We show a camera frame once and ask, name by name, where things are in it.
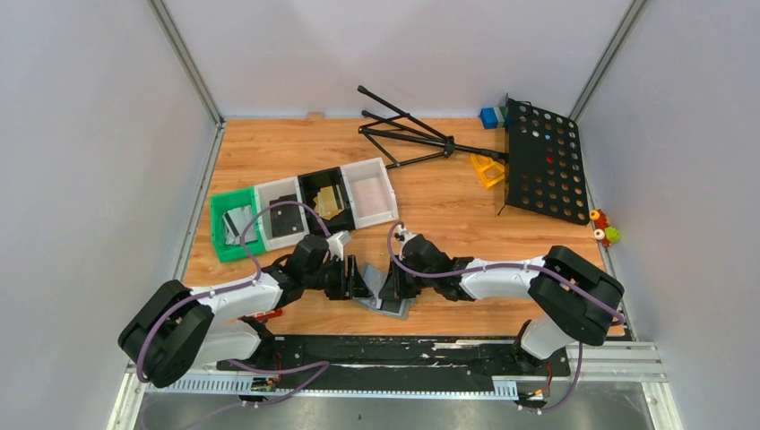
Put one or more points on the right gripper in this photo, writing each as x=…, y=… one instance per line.
x=394, y=284

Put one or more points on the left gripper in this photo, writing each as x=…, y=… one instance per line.
x=349, y=287

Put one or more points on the black credit card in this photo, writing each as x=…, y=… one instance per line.
x=395, y=308

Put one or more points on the grey card holder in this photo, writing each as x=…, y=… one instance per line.
x=381, y=286

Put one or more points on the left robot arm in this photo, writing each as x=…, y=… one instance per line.
x=179, y=327

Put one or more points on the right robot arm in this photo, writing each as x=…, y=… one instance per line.
x=579, y=301

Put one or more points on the gold cards in bin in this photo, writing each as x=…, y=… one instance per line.
x=329, y=202

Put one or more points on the white bin with black card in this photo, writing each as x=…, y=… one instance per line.
x=267, y=194

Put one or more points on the black card in bin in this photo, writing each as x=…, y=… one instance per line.
x=285, y=220

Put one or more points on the silver cards in bin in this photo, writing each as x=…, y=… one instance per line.
x=235, y=220

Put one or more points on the red toy window block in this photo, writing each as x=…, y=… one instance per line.
x=268, y=315

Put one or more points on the white empty bin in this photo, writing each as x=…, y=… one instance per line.
x=371, y=195

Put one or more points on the green plastic bin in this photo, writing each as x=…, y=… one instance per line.
x=220, y=203

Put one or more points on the black folding stand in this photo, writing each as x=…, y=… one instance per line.
x=404, y=127

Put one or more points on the black perforated tray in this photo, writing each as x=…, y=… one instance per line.
x=545, y=172

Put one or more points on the blue toy block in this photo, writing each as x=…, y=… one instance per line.
x=493, y=117

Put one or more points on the colourful toy figure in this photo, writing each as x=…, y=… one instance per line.
x=603, y=231

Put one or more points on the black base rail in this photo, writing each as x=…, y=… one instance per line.
x=403, y=363

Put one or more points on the yellow toy frame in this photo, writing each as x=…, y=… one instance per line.
x=489, y=172

